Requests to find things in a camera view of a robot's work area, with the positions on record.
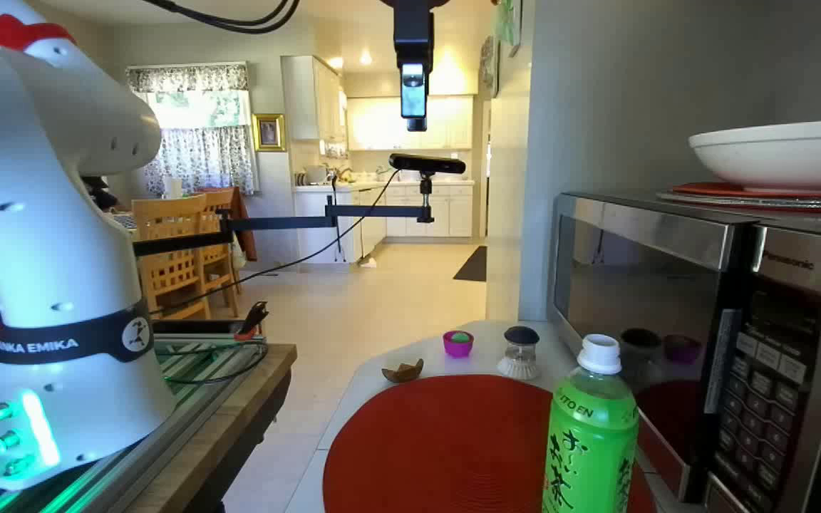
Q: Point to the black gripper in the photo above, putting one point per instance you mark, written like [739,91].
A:
[415,30]

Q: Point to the small purple cup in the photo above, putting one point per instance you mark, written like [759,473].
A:
[456,342]

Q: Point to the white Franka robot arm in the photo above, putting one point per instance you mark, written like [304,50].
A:
[49,237]

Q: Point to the small dark cup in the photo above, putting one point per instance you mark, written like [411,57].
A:
[519,354]

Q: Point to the white upper kitchen cabinet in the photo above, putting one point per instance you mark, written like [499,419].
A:
[312,94]

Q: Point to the white base kitchen cabinets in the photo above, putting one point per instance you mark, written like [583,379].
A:
[448,208]

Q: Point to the dark door mat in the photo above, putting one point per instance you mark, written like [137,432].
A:
[471,264]

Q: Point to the patterned window curtain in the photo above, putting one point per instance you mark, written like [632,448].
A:
[200,130]

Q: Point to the light wooden chair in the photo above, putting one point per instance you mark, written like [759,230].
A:
[226,237]
[173,257]

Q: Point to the small brown object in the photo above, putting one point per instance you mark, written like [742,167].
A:
[402,372]

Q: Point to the black clamp with red tips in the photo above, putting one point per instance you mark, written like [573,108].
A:
[226,328]

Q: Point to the round red placemat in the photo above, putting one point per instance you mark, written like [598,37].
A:
[441,445]

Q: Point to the red plate under bowl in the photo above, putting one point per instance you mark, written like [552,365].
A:
[761,195]

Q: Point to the white shallow bowl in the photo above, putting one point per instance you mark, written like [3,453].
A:
[783,151]

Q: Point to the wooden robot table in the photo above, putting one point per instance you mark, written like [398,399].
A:
[220,416]

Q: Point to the green tea bottle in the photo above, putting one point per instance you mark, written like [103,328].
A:
[588,438]

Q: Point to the stainless steel microwave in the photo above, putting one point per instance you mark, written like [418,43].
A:
[713,352]

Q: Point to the black stereo camera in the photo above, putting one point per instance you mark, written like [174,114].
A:
[427,164]

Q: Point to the gold picture frame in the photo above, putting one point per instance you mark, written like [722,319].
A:
[270,133]

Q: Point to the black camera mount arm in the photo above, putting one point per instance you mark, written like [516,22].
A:
[278,222]

